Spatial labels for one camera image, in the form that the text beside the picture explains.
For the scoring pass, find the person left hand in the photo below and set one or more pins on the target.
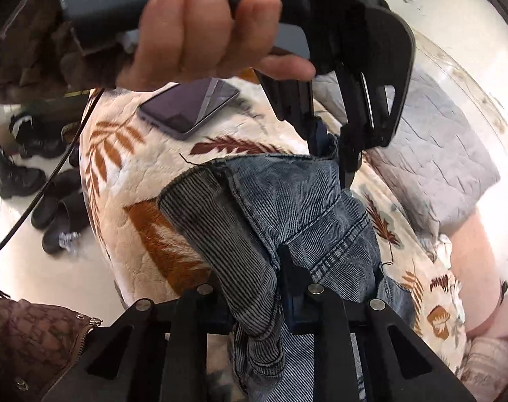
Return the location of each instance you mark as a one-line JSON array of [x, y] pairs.
[[183, 40]]

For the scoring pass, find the pink padded headboard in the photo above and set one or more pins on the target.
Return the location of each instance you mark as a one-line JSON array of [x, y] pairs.
[[474, 266]]

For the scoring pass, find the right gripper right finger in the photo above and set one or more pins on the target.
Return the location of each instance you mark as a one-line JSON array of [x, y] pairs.
[[361, 348]]

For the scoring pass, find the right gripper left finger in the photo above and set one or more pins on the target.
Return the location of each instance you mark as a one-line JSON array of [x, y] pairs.
[[152, 352]]

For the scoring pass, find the grey quilted pillow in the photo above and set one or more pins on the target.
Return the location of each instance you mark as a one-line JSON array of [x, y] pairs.
[[436, 166]]

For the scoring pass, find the brown quilted jacket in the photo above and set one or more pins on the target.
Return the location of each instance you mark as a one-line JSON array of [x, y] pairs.
[[39, 343]]

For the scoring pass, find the white glove left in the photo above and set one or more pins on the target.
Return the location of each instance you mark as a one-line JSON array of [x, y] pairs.
[[439, 248]]

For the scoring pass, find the striped floral folded quilt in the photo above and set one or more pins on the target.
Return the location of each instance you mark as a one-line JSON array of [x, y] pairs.
[[484, 368]]

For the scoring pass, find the dark smartphone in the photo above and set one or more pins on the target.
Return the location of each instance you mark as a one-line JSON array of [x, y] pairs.
[[185, 107]]

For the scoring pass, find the grey-blue denim pants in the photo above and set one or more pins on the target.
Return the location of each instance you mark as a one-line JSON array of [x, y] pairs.
[[237, 212]]

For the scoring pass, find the leaf-print beige blanket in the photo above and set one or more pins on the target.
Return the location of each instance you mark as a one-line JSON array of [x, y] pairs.
[[125, 163]]

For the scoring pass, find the black boot pair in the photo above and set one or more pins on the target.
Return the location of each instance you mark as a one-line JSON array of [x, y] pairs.
[[32, 138]]

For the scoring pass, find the black slippers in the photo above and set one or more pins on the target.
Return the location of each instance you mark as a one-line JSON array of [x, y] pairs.
[[61, 211]]

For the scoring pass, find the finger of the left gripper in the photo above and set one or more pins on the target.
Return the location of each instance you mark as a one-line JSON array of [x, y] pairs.
[[374, 60], [293, 102]]

